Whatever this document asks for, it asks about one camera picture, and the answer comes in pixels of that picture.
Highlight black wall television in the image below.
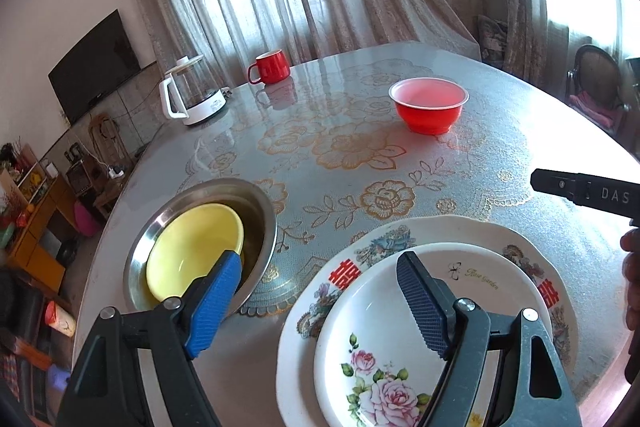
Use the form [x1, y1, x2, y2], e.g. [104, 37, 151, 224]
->
[48, 10, 141, 124]

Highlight purple plastic stool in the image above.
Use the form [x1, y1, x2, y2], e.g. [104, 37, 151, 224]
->
[47, 364, 70, 393]

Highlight right hand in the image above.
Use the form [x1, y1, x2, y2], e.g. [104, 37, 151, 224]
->
[620, 229, 640, 384]

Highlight dark round back chair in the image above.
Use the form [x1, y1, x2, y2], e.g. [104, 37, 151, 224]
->
[565, 44, 630, 140]

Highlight white plate red characters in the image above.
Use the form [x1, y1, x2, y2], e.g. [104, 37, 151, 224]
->
[276, 216, 578, 426]

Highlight white red trash bin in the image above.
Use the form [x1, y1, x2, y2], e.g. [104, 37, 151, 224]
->
[44, 300, 76, 338]

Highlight white glass electric kettle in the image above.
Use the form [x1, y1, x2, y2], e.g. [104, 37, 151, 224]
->
[158, 54, 231, 126]

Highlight red plastic bowl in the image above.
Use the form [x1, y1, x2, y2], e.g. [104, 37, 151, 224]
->
[388, 77, 469, 135]

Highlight stainless steel bowl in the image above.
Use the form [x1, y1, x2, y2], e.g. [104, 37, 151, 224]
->
[124, 178, 277, 314]

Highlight side window curtain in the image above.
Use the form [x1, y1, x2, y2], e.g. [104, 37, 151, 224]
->
[503, 0, 570, 98]

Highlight orange wooden cabinet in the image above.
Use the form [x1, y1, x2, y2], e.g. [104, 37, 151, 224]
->
[8, 176, 79, 293]

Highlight wooden chair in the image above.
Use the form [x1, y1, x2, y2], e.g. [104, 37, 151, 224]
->
[89, 113, 136, 219]

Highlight yellow plastic bowl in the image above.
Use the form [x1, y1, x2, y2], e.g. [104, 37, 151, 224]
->
[145, 202, 244, 301]

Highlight red mug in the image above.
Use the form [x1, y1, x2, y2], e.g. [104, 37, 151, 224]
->
[247, 50, 291, 86]

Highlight white rose garden plate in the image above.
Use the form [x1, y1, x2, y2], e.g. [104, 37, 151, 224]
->
[314, 243, 551, 426]

